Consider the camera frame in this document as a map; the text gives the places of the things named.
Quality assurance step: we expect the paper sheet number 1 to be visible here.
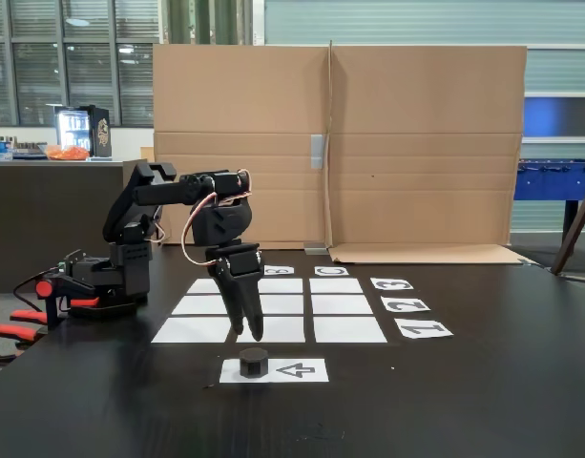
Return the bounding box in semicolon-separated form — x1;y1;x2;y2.
394;320;454;340

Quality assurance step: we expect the brown counter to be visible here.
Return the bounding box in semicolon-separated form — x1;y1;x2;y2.
0;158;149;293

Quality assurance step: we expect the orange snack bag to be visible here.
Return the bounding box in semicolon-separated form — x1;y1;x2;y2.
46;145;92;161

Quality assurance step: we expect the blue foosball table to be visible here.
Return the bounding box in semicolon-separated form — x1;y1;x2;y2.
513;157;585;234

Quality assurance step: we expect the dark wooden easel leg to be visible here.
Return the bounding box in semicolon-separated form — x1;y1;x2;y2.
550;179;585;276

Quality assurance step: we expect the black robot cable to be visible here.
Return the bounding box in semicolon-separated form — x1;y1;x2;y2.
12;269;52;311

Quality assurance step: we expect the black mini fridge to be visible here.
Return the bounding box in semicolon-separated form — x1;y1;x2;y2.
54;104;113;159

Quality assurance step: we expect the white paper arrow sheet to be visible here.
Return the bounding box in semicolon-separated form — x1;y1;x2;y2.
219;358;330;384

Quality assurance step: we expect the black octagonal token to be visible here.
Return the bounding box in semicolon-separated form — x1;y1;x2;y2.
239;347;269;381

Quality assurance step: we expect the orange handled clamp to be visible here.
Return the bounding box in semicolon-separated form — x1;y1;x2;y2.
0;308;48;367

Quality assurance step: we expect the black clamp red knob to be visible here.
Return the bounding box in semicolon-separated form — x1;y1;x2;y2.
33;272;102;331

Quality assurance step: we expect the brown cardboard panel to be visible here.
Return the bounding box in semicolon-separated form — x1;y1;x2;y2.
327;40;534;265
139;44;332;250

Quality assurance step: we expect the paper sheet number 2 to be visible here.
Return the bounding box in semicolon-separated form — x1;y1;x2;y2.
381;296;432;313

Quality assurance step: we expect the paper sheet number 3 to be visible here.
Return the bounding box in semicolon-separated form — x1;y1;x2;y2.
370;278;415;291

